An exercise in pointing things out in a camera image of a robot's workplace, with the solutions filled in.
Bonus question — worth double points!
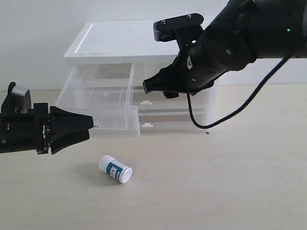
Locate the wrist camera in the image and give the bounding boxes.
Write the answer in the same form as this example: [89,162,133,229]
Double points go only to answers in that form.
[0,82,32,114]
[153,13,204,50]

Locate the white plastic drawer cabinet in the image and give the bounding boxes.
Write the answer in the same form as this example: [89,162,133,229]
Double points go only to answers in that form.
[63,20,221,135]

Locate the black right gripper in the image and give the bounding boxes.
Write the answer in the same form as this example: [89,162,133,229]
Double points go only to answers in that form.
[142,47,216,99]

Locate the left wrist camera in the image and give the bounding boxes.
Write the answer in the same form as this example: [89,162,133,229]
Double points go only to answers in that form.
[0,82,32,114]

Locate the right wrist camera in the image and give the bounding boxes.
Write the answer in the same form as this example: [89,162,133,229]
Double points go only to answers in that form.
[153,13,204,50]

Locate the white pill bottle teal label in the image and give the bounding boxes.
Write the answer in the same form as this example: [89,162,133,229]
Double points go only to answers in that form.
[98,155,133,184]

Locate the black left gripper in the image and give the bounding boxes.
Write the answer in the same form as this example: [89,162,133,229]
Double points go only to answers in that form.
[0,103,94,155]

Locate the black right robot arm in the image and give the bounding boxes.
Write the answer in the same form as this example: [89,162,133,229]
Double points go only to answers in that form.
[143,0,307,99]

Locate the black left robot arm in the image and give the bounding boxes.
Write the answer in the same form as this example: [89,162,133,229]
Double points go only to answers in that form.
[0,103,94,155]

